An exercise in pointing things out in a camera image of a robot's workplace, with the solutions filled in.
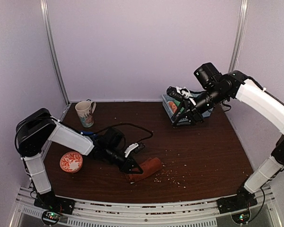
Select orange white rolled towel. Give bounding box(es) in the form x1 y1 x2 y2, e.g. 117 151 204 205
168 101 178 113

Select light blue plastic basket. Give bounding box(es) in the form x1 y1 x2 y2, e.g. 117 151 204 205
161 91 213 125

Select orange patterned bowl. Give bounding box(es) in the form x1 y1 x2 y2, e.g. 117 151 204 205
59 151 83 174

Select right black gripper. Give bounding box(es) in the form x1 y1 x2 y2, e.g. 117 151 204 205
171 86 227 128

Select aluminium frame post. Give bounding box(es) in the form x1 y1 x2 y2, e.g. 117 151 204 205
228 0 249 72
40 0 70 105

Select blue folded towel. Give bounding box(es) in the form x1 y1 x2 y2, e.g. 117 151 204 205
80 131 97 137

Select green rolled towel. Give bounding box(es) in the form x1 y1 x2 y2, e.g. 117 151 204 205
174 100 181 109

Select left aluminium frame post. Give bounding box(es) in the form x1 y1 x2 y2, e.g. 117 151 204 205
40 0 70 105

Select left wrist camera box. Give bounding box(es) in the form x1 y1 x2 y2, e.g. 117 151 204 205
102 127 124 148

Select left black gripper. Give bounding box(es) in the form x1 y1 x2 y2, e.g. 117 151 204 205
105 146 143 174

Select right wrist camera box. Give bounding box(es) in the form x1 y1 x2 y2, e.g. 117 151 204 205
194 62 222 90

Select white patterned mug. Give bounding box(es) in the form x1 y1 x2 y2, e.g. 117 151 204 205
75 100 97 128

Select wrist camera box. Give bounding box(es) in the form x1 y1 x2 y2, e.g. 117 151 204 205
102 127 124 148
194 62 222 90

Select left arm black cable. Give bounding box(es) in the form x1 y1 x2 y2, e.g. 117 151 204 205
94 122 154 142

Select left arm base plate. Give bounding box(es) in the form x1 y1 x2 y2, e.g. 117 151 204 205
34 191 75 215

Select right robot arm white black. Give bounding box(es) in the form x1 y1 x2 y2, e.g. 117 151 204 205
166 65 284 209

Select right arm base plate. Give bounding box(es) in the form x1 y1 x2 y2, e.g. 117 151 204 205
216 195 257 214

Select right aluminium frame post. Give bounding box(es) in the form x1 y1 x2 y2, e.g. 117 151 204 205
228 0 249 72

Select front aluminium rail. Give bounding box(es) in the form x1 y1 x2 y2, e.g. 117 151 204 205
9 186 282 227

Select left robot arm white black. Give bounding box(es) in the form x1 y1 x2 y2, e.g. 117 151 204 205
14 108 145 210

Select brown towel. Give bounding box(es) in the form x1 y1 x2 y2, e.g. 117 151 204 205
125 157 163 183

